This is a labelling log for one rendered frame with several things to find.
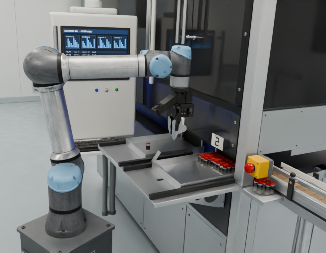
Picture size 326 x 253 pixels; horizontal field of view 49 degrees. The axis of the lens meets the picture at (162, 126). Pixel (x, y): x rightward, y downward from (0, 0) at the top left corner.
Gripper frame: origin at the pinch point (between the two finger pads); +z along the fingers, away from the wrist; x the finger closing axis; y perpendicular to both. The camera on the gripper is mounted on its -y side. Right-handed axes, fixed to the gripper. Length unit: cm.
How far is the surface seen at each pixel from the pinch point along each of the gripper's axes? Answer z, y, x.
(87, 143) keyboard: 27, -14, 75
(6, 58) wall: 34, -21, 544
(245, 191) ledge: 22.0, 27.7, -15.4
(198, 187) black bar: 20.1, 9.2, -8.1
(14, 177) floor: 110, -44, 226
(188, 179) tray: 21.4, 10.5, 2.3
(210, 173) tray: 21.4, 23.1, 3.5
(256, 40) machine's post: -38.4, 27.7, -11.0
